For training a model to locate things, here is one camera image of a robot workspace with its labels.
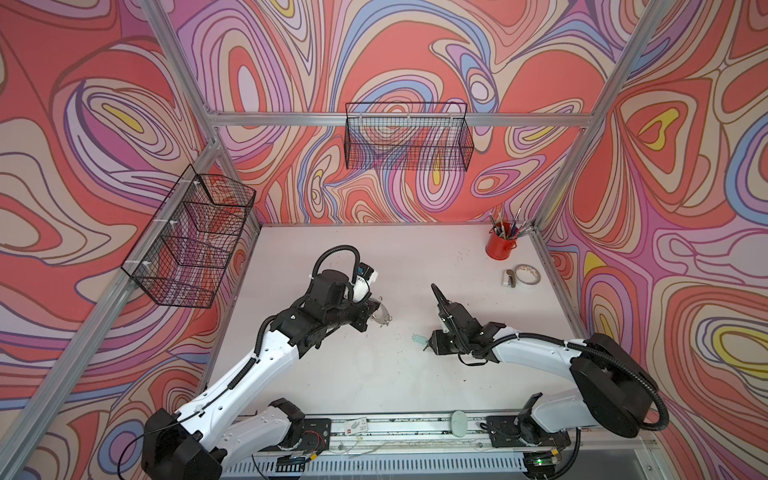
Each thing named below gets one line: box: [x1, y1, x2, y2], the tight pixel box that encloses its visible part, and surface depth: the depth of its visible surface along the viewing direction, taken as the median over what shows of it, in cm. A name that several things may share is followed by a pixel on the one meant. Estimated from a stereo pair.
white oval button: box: [451, 410, 468, 438], surface depth 76 cm
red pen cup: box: [485, 222, 518, 260], surface depth 110 cm
